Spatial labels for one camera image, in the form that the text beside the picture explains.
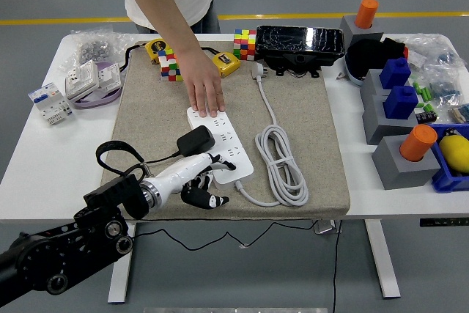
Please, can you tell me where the clear bag of small parts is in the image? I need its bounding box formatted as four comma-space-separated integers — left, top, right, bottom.
405, 33, 465, 72

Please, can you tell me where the silver metal bracket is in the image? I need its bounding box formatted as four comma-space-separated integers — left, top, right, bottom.
314, 219, 344, 235

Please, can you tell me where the grey-brown mat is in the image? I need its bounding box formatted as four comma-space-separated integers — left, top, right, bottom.
95, 40, 352, 221

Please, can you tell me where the black cap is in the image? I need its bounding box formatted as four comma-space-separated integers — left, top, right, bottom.
345, 37, 407, 83

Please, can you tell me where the white wall socket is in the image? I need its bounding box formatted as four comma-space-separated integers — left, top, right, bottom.
64, 59, 100, 100

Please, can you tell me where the thin black adapter cord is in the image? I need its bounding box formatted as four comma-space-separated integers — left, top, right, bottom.
133, 150, 318, 251

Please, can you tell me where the clear bag of metal nuts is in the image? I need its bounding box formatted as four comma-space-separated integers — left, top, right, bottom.
58, 25, 135, 74

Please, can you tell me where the black table control panel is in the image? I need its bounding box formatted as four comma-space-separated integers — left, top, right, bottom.
419, 218, 469, 227

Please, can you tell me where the white table leg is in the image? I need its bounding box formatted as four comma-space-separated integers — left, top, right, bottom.
364, 219, 401, 299
108, 221, 137, 305

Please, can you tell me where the grey block with hole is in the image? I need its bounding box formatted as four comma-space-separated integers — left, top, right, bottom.
371, 136, 442, 191
361, 95, 421, 145
339, 15, 385, 50
359, 68, 395, 107

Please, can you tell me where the purple tape roll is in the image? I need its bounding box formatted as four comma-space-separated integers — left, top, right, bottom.
68, 60, 123, 110

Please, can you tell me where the black power adapter plug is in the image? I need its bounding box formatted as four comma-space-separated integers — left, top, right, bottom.
175, 125, 216, 155

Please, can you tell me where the blue plastic bin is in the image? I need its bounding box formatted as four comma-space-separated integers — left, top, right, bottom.
428, 122, 469, 194

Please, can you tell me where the person's right hand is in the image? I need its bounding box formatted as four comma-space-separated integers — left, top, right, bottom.
174, 48, 225, 118

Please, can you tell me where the yellow tape measure black face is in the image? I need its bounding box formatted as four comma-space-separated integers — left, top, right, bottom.
122, 37, 171, 72

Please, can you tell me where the black device cracked screen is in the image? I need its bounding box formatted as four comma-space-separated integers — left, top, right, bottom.
254, 24, 347, 79

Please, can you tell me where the dark small electronic component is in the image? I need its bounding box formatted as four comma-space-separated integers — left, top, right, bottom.
416, 104, 439, 125

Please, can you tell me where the clear bag of brown parts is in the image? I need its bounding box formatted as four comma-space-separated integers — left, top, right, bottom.
447, 103, 469, 123

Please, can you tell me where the colourful puzzle cube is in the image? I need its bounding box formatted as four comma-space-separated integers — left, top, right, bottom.
232, 28, 257, 62
157, 47, 183, 82

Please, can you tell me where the yellow tape measure clear window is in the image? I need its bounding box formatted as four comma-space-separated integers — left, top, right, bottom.
199, 47, 242, 78

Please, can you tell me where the black hanging cable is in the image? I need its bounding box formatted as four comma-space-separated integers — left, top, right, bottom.
331, 219, 341, 313

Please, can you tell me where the clear bag of blue parts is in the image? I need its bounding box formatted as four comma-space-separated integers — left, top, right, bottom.
426, 65, 463, 108

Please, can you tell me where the orange cylinder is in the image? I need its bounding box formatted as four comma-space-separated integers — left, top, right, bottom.
399, 124, 439, 163
353, 0, 380, 30

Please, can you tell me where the yellow toy fruit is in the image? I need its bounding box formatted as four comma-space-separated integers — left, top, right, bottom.
438, 128, 469, 174

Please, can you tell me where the white circuit breaker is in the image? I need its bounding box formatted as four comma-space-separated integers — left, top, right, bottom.
27, 82, 76, 126

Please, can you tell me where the white power strip board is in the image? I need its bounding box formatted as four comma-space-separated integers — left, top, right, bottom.
185, 105, 255, 186

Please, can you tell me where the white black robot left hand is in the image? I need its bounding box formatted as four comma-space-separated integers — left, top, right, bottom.
144, 152, 237, 211

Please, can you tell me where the white wall switch panel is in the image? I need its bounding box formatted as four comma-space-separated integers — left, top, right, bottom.
95, 62, 122, 92

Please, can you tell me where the white power strip cord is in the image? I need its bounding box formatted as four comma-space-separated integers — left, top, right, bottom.
234, 62, 309, 208

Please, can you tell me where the white blue round device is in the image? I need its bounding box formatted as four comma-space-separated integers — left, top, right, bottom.
344, 59, 367, 89

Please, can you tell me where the blue square peg block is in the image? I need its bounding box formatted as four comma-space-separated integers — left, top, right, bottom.
379, 56, 412, 90
383, 85, 420, 120

